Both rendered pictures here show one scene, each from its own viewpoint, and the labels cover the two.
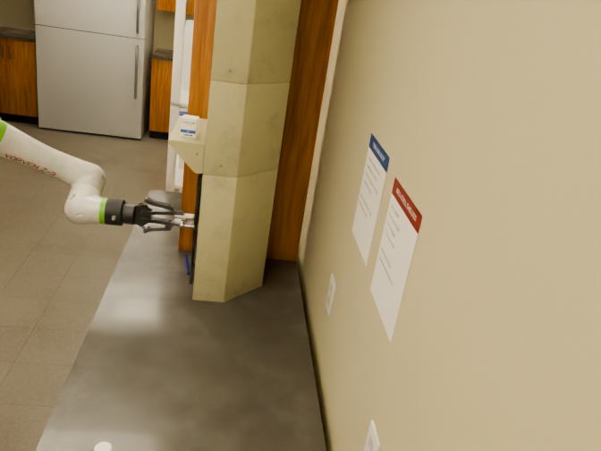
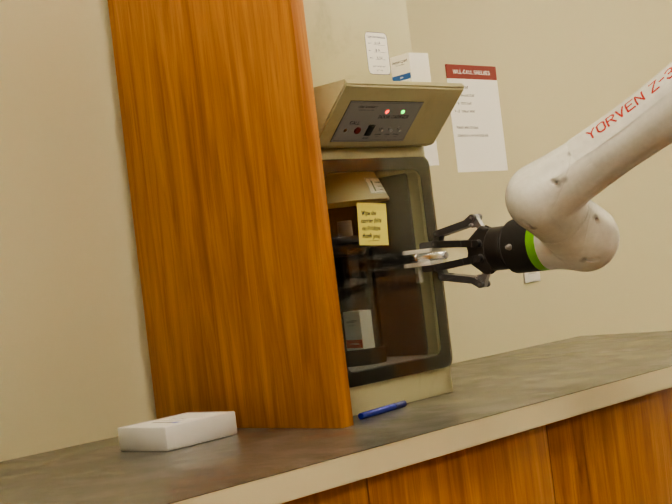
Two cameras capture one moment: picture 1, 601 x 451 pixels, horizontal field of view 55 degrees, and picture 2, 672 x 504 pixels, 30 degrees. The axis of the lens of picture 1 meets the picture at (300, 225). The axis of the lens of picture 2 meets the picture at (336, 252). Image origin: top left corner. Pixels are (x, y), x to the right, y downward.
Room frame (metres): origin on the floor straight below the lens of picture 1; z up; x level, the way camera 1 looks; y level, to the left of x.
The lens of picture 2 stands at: (3.33, 2.12, 1.20)
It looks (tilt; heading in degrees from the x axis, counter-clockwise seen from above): 1 degrees up; 233
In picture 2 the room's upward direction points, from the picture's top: 7 degrees counter-clockwise
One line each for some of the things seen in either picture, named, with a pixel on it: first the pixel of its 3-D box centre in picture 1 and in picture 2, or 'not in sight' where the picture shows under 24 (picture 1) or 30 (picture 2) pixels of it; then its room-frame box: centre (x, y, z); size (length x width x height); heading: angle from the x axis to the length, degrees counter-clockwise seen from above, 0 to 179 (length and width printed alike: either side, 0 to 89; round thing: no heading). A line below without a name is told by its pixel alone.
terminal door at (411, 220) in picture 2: (198, 216); (385, 267); (1.89, 0.37, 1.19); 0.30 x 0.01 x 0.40; 8
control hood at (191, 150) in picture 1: (190, 142); (387, 114); (1.89, 0.42, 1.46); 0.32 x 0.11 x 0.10; 8
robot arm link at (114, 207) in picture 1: (115, 212); (528, 244); (1.80, 0.63, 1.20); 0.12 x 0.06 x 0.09; 8
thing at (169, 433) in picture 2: not in sight; (178, 430); (2.29, 0.26, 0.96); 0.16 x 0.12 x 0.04; 12
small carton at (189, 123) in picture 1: (190, 126); (410, 71); (1.81, 0.40, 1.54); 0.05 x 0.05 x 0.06; 4
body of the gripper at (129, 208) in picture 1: (138, 214); (491, 249); (1.81, 0.56, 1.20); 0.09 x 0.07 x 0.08; 98
